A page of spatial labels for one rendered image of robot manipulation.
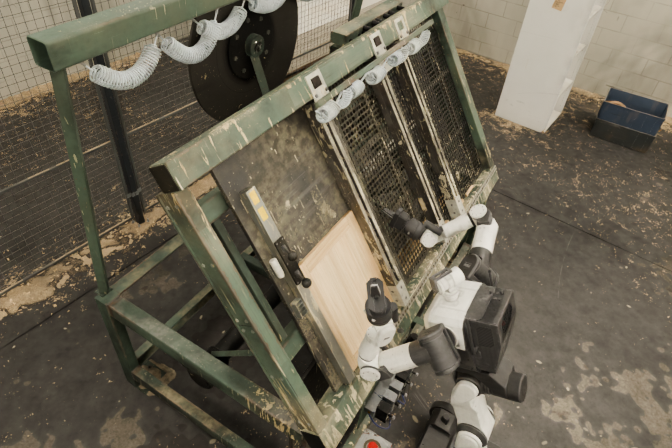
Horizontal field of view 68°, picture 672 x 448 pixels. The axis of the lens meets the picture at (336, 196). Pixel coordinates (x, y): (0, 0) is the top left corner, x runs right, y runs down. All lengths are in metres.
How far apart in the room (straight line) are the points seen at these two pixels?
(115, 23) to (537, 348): 3.13
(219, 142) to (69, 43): 0.54
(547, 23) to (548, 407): 3.63
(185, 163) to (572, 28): 4.53
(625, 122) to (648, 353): 2.80
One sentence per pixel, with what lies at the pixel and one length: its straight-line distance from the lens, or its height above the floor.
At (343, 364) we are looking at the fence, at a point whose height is 0.98.
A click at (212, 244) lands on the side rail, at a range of 1.68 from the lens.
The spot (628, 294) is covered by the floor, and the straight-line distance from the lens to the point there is 4.43.
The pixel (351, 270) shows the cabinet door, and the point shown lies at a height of 1.19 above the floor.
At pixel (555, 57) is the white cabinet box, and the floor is 0.84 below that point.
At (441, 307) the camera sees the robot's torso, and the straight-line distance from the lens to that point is 1.97.
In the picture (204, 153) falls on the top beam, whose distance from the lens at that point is 1.63.
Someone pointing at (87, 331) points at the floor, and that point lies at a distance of 3.72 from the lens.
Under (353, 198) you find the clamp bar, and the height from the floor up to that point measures 1.44.
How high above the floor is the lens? 2.84
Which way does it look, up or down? 40 degrees down
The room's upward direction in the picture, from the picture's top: 5 degrees clockwise
